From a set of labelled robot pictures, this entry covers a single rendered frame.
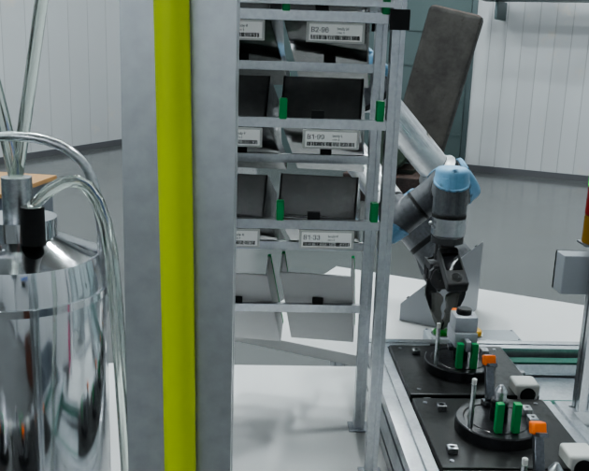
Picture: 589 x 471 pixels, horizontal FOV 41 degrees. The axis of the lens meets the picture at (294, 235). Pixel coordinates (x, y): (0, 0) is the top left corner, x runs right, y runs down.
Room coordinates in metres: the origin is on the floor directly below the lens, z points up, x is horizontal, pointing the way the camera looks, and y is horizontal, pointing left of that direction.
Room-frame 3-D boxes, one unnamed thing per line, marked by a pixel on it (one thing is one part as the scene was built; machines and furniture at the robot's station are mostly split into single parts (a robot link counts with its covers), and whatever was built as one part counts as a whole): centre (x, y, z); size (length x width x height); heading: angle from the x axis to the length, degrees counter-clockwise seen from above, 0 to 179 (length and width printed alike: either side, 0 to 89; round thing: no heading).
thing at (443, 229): (1.68, -0.33, 1.20); 0.08 x 0.08 x 0.05
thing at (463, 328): (1.44, -0.34, 1.06); 0.08 x 0.04 x 0.07; 3
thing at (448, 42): (8.50, -1.18, 1.02); 1.22 x 1.22 x 2.04; 65
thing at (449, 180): (1.69, -0.34, 1.28); 0.09 x 0.08 x 0.11; 177
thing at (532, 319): (2.04, -0.41, 0.84); 0.90 x 0.70 x 0.03; 65
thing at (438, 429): (1.19, -0.35, 1.01); 0.24 x 0.24 x 0.13; 3
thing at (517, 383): (1.35, -0.44, 0.97); 0.05 x 0.05 x 0.04; 3
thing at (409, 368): (1.45, -0.33, 0.96); 0.24 x 0.24 x 0.02; 3
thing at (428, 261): (1.69, -0.34, 1.12); 0.09 x 0.08 x 0.12; 3
